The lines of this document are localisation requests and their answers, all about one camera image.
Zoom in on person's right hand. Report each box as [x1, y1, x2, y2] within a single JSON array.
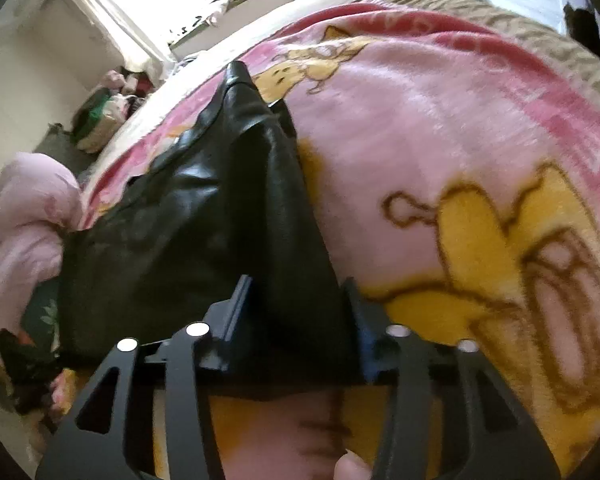
[[334, 451, 377, 480]]

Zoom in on pile of folded clothes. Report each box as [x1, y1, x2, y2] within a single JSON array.
[[71, 67, 157, 155]]

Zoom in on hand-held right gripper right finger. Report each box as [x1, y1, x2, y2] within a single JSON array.
[[340, 277, 562, 480]]

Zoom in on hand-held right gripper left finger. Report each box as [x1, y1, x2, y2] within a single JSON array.
[[35, 274, 257, 480]]

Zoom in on cream curtain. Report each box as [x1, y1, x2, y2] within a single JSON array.
[[60, 0, 173, 78]]

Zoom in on black leather jacket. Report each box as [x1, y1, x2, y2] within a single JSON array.
[[59, 60, 367, 402]]

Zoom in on dark floral cloth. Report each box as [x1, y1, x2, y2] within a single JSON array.
[[0, 277, 65, 413]]

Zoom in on pink cartoon printed blanket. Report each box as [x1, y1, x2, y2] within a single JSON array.
[[50, 7, 600, 480]]

